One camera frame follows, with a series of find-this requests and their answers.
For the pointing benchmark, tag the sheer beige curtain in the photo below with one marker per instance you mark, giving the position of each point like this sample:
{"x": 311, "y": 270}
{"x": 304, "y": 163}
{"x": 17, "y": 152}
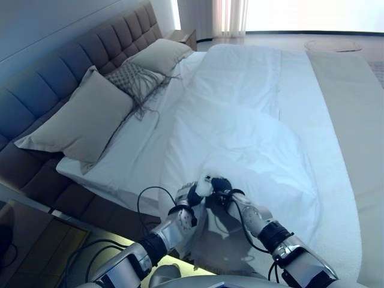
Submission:
{"x": 229, "y": 16}

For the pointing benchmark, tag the small wooden nightstand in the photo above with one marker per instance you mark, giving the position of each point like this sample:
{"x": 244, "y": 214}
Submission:
{"x": 186, "y": 37}

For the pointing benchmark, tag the small beige pillow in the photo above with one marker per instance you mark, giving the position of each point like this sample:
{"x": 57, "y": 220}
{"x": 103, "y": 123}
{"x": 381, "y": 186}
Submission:
{"x": 162, "y": 54}

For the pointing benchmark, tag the large beige pillow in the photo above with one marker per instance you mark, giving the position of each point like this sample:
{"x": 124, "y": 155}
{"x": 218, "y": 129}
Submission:
{"x": 81, "y": 120}

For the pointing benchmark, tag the tufted upholstered headboard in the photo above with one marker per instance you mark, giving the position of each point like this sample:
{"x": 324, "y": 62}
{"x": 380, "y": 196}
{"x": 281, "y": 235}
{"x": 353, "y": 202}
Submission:
{"x": 45, "y": 75}

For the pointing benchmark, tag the beige bed runner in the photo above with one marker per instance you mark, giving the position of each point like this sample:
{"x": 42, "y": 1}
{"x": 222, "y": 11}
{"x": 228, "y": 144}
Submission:
{"x": 360, "y": 135}

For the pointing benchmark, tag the white duvet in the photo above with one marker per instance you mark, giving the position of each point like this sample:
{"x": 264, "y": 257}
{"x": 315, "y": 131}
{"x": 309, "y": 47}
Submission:
{"x": 240, "y": 126}

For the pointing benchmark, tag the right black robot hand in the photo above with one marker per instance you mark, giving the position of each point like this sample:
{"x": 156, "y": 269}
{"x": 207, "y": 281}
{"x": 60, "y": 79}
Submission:
{"x": 222, "y": 186}

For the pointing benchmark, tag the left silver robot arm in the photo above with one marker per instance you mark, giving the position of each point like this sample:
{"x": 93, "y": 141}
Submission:
{"x": 168, "y": 234}

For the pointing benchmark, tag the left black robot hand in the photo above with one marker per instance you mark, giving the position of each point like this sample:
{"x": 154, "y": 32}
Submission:
{"x": 193, "y": 198}

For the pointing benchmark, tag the silver robot torso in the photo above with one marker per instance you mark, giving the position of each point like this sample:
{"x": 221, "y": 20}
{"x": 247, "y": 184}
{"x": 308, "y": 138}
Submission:
{"x": 186, "y": 279}

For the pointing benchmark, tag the grey woven fringed cushion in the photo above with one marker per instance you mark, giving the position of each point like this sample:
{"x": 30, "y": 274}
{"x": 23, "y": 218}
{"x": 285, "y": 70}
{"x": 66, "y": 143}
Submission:
{"x": 132, "y": 75}

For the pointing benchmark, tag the under-bed light strip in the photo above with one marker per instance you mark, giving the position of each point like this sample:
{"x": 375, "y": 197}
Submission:
{"x": 177, "y": 258}

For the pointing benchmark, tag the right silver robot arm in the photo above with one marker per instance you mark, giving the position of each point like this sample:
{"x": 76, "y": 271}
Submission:
{"x": 276, "y": 237}

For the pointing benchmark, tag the wooden nightstand with glass top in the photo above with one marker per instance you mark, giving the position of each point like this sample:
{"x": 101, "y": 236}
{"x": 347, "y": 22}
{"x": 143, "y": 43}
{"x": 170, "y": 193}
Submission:
{"x": 51, "y": 246}

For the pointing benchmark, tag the upholstered bed frame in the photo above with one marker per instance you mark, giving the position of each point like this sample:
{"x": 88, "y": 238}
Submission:
{"x": 51, "y": 189}

